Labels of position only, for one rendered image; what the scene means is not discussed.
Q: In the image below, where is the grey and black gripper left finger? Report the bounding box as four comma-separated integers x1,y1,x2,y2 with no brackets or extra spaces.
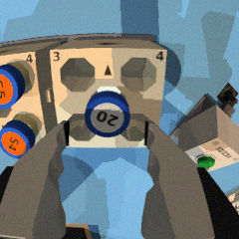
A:
0,120,70,239

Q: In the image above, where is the sample tube with dark blue cap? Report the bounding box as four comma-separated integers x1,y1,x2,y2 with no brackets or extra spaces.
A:
0,62,30,110
0,114,39,159

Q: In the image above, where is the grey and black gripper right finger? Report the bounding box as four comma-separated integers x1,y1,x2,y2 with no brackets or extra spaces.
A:
140,120,239,239

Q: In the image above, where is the blue bench mat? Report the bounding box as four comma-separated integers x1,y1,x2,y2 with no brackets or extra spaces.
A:
0,0,239,239

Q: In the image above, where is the white done button box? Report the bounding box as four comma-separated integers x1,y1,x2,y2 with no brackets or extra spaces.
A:
169,83,239,171

